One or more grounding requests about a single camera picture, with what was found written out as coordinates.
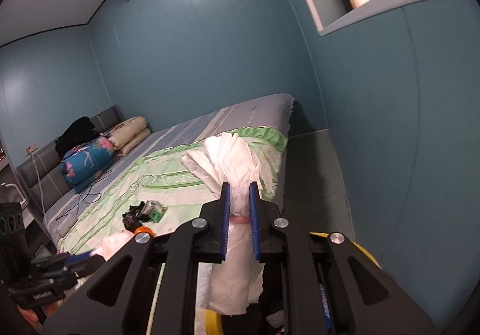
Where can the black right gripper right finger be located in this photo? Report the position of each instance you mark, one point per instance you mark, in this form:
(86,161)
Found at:
(329,284)

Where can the black crumpled plastic bag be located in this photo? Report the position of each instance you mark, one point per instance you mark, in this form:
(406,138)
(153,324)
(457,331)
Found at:
(136,212)

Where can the blue floral folded blanket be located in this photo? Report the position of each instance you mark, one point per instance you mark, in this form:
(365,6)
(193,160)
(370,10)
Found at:
(82,166)

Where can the black purple plastic bag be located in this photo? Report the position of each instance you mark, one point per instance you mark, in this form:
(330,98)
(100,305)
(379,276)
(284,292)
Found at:
(131,222)

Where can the white tissue bundle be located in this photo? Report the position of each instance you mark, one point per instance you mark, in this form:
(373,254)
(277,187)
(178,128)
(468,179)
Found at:
(230,286)

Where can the beige folded blanket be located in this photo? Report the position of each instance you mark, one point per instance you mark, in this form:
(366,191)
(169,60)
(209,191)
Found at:
(128,134)

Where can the wall power socket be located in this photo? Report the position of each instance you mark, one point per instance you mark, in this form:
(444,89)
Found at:
(31,149)

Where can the black clothing pile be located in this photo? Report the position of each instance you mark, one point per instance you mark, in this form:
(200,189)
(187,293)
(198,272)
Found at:
(81,131)

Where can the orange peel right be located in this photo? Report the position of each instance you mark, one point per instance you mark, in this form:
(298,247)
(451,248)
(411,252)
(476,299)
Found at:
(144,229)

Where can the yellow rimmed trash bin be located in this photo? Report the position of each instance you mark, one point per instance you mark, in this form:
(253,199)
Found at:
(212,319)

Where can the white mesh trash in bin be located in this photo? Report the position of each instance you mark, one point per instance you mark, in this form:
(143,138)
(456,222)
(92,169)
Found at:
(276,320)

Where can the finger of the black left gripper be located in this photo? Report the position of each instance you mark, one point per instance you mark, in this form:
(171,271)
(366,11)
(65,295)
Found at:
(85,264)

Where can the bed with green quilt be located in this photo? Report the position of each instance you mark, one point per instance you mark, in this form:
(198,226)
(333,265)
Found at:
(153,171)

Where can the green snack box wrapper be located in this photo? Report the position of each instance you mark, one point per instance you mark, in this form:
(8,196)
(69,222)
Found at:
(152,210)

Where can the grey bed headboard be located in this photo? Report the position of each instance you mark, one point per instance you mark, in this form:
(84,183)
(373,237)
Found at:
(41,178)

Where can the bedside shelf unit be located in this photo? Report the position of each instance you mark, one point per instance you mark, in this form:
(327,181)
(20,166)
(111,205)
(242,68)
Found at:
(11,189)

